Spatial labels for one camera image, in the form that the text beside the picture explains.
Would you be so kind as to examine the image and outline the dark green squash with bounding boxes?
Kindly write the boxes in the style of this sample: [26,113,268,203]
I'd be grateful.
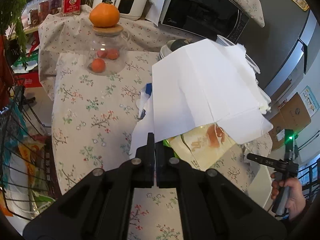
[170,39,191,51]

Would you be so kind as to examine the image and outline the silver refrigerator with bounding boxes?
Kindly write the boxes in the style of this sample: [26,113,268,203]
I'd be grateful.
[238,0,317,99]

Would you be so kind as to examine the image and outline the black wire rack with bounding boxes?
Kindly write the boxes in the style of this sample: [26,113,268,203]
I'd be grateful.
[1,78,61,221]

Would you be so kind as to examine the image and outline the person's right hand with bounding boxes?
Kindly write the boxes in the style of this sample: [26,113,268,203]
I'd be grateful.
[271,172,306,220]

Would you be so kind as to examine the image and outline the black microwave oven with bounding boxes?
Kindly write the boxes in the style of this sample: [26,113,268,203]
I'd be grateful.
[159,0,249,43]

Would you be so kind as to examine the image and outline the red labelled spice jar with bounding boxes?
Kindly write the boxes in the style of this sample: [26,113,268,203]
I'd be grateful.
[61,0,81,17]

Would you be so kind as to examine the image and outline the green plant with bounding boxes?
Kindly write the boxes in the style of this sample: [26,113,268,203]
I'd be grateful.
[1,0,27,68]

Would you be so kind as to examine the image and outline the large orange on jar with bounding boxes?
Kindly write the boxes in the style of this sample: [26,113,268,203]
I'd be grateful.
[89,2,120,28]

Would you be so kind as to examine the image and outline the brown cardboard box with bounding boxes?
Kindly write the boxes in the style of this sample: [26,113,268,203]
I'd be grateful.
[269,93,311,150]

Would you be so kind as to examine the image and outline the glass jar with wooden lid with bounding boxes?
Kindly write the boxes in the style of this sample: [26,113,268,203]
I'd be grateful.
[85,24,130,76]

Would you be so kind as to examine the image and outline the white paper bag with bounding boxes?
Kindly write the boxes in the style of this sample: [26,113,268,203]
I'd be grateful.
[130,39,273,156]

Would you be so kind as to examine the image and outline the floral tablecloth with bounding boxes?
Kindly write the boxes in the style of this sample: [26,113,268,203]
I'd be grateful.
[39,5,260,239]

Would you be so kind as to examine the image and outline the yellow snack wrapper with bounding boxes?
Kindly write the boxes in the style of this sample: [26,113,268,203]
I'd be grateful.
[167,124,236,171]

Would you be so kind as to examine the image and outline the stacked white bowls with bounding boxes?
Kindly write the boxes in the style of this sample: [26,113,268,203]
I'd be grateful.
[159,40,175,59]

